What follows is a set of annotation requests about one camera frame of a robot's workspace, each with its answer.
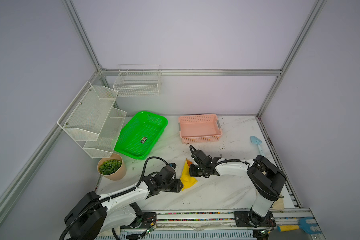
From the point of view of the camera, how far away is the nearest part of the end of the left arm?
0.60m

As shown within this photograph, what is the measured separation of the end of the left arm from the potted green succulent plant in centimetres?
24

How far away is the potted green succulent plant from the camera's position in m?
0.80
